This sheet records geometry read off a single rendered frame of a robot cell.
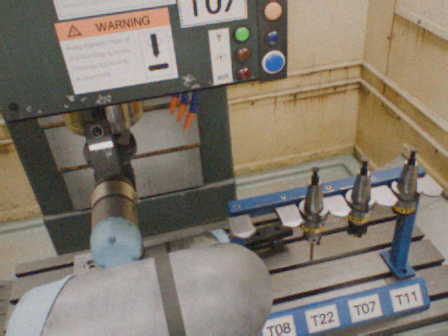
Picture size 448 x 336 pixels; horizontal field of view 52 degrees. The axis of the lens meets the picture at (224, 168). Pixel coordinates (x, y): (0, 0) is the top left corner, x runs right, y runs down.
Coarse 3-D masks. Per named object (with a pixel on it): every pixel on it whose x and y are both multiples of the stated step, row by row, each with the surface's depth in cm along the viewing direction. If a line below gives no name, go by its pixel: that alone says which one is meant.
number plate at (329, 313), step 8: (304, 312) 110; (312, 312) 111; (320, 312) 111; (328, 312) 111; (336, 312) 111; (312, 320) 110; (320, 320) 111; (328, 320) 111; (336, 320) 111; (312, 328) 110; (320, 328) 110
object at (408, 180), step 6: (408, 168) 99; (414, 168) 99; (402, 174) 101; (408, 174) 100; (414, 174) 99; (402, 180) 101; (408, 180) 100; (414, 180) 100; (402, 186) 102; (408, 186) 101; (414, 186) 101; (408, 192) 101
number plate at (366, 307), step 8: (368, 296) 113; (376, 296) 113; (352, 304) 112; (360, 304) 112; (368, 304) 112; (376, 304) 113; (352, 312) 112; (360, 312) 112; (368, 312) 112; (376, 312) 112; (352, 320) 111
